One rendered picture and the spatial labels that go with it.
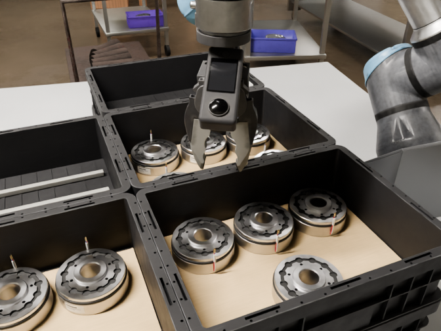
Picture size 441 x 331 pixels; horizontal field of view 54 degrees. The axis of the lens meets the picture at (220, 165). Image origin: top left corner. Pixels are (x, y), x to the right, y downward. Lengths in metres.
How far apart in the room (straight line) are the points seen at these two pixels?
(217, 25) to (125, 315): 0.41
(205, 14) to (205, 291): 0.39
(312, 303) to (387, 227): 0.28
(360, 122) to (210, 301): 0.95
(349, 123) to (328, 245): 0.74
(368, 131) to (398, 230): 0.70
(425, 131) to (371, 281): 0.49
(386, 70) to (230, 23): 0.55
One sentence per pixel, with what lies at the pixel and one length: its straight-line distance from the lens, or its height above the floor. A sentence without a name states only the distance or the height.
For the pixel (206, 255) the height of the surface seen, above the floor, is 0.86.
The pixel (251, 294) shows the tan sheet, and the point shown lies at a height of 0.83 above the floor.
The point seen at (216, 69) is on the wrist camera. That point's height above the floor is 1.14.
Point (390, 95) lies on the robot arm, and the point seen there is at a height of 0.96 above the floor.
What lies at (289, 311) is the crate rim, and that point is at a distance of 0.53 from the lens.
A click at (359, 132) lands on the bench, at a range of 1.40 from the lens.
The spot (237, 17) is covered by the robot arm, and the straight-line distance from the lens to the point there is 0.55.
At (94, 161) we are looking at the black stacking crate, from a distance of 0.99.
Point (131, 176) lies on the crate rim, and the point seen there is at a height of 0.93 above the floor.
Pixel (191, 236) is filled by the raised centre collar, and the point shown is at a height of 0.87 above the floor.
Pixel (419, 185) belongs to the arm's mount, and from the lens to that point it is 1.00.
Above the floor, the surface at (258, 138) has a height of 0.86.
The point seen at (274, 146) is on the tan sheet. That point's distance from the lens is 1.01.
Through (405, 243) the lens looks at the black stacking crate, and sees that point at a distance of 0.76.
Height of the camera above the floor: 1.34
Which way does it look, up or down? 33 degrees down
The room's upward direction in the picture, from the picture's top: straight up
